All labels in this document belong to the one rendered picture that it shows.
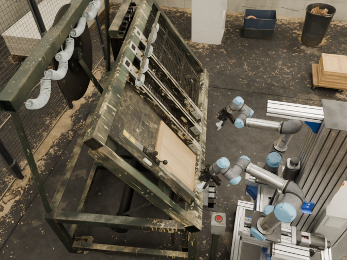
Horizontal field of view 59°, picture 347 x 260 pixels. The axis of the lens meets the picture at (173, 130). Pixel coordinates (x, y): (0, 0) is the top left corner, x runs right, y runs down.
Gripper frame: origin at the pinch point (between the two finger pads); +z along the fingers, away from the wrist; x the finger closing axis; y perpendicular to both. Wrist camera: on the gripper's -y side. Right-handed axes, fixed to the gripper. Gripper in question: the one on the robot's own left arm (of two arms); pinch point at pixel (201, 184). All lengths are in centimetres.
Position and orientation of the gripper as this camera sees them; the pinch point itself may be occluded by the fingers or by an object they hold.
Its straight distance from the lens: 229.9
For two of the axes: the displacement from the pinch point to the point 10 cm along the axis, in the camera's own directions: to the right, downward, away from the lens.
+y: -8.7, -4.8, -1.5
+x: -2.7, 7.0, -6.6
